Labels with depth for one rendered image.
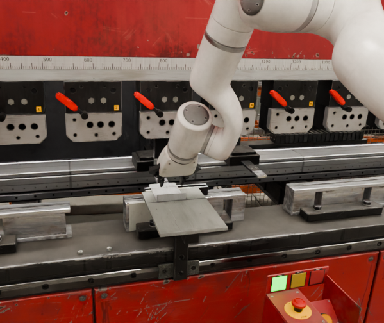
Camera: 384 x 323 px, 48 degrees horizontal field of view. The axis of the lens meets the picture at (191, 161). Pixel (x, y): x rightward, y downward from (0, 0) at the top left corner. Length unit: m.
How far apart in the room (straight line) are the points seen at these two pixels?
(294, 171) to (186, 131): 0.89
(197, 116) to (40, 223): 0.59
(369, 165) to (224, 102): 1.16
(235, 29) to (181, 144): 0.32
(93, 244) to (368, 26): 0.95
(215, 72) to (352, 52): 0.35
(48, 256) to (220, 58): 0.72
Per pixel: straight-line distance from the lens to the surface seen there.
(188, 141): 1.02
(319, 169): 1.87
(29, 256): 1.29
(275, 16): 0.67
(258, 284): 1.47
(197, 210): 1.23
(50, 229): 1.35
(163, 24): 1.21
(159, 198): 1.26
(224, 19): 0.86
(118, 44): 1.19
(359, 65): 0.62
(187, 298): 1.41
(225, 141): 1.00
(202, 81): 0.93
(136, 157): 1.55
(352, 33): 0.65
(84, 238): 1.35
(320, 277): 1.37
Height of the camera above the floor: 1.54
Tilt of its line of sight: 20 degrees down
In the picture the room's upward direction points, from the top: 3 degrees clockwise
